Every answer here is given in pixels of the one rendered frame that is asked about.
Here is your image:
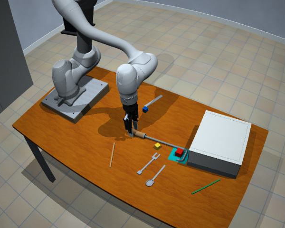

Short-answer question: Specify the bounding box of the blue cube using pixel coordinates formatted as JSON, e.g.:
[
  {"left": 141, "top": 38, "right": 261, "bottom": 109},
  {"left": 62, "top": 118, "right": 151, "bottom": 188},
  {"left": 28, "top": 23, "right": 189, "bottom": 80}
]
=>
[{"left": 142, "top": 106, "right": 148, "bottom": 113}]

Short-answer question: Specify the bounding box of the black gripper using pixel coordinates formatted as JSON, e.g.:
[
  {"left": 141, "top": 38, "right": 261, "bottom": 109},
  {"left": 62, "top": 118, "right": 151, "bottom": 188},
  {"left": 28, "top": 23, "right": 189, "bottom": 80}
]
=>
[{"left": 123, "top": 102, "right": 139, "bottom": 137}]

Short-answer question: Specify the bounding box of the teal square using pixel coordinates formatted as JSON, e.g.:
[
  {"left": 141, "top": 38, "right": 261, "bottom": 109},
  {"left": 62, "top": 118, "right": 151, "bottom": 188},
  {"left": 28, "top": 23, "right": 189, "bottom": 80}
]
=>
[{"left": 168, "top": 147, "right": 189, "bottom": 164}]

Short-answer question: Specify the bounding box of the red block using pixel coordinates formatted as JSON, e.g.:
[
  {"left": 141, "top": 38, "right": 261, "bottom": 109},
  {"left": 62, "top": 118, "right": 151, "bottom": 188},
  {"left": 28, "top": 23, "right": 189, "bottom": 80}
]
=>
[{"left": 175, "top": 148, "right": 183, "bottom": 158}]

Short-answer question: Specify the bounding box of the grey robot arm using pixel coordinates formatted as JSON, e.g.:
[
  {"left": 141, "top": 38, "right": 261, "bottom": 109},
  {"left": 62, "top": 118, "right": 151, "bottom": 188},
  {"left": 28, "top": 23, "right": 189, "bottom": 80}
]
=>
[{"left": 52, "top": 0, "right": 158, "bottom": 106}]

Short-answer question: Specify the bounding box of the grey spoon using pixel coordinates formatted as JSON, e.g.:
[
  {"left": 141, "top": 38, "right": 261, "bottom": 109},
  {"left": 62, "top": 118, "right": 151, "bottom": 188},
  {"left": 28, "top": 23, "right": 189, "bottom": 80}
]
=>
[{"left": 146, "top": 165, "right": 166, "bottom": 187}]

